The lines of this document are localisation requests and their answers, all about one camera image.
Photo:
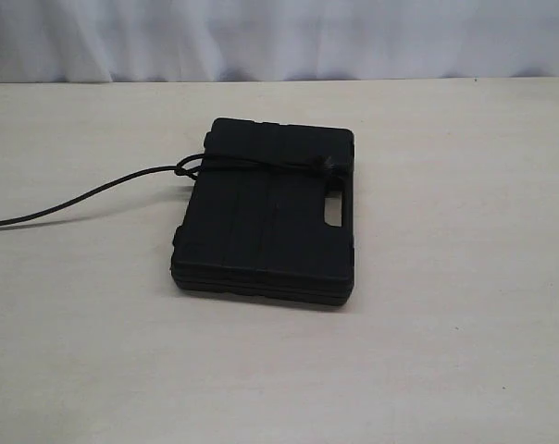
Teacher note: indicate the white backdrop curtain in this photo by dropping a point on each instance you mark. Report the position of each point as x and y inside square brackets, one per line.
[108, 41]

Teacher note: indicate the black plastic tool case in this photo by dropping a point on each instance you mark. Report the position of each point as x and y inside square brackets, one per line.
[271, 214]

